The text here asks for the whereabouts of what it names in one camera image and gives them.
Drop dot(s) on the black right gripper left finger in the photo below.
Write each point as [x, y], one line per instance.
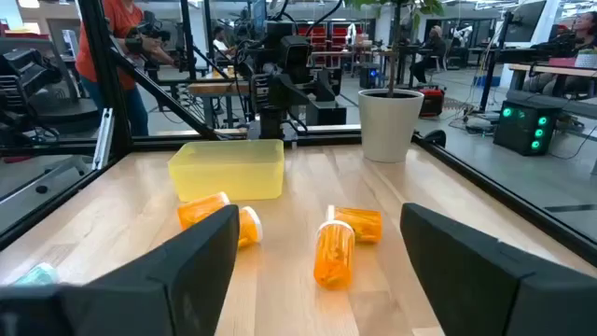
[177, 280]

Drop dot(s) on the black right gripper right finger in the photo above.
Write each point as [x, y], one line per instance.
[457, 280]

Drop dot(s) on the orange pill bottle white cap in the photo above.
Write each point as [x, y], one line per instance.
[361, 224]
[249, 228]
[198, 209]
[333, 261]

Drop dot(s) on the teal small vial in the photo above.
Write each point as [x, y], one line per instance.
[39, 275]

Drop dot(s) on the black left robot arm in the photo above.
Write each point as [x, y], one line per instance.
[270, 121]

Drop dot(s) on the yellow translucent plastic bin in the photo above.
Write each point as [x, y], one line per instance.
[228, 172]

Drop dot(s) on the red storage shelf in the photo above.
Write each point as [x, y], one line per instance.
[319, 35]

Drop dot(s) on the wooden work table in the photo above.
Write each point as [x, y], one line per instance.
[214, 88]

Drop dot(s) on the person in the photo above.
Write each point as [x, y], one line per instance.
[123, 21]
[585, 28]
[220, 44]
[434, 46]

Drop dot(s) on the white plant pot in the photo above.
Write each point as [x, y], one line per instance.
[389, 130]

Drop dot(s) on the red and black box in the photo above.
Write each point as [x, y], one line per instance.
[433, 100]

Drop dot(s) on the black computer tower green lights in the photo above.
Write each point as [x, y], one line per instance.
[517, 130]

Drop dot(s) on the black handheld device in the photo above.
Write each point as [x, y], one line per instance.
[147, 32]

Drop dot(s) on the wooden desk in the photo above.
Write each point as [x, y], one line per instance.
[550, 71]

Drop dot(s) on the black monitor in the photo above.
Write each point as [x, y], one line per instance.
[527, 21]

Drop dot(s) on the black machine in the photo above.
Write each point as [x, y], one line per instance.
[28, 74]

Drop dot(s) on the silver metal bracket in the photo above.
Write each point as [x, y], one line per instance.
[103, 140]

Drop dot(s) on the black aluminium table frame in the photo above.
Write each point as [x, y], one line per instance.
[105, 70]

